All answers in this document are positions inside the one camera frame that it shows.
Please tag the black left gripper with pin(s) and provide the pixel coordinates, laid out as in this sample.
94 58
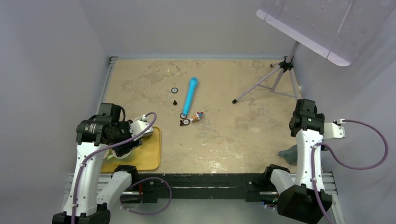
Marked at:
125 148

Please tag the light green mug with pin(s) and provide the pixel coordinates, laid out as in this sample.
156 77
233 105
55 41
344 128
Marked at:
119 156

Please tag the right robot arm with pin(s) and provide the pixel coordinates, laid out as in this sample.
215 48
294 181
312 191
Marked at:
304 198

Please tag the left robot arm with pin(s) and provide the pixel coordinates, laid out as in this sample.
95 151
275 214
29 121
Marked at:
101 132

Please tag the yellow tray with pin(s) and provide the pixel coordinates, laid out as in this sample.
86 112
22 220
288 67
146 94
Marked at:
145 157

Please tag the brown poker chip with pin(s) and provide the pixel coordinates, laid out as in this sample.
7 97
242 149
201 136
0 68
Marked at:
184 122
183 115

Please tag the dark poker chip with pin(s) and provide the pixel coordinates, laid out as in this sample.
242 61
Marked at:
174 90

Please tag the small toy figurine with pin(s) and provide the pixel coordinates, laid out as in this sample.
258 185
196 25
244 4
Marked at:
196 117

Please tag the blue toy microphone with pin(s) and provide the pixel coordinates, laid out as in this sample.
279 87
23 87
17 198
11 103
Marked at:
193 83

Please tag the white tripod stand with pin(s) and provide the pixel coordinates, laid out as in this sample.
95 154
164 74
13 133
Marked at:
285 66

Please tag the translucent light panel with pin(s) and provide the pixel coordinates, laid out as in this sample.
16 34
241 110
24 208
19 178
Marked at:
337 30

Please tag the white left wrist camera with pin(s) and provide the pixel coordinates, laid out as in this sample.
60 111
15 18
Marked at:
138 125

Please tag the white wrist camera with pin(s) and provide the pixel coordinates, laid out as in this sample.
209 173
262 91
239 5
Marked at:
334 130
138 125

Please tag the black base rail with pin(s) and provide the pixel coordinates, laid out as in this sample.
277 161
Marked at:
249 187

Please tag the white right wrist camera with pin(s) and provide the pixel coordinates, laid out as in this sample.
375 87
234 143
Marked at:
334 130

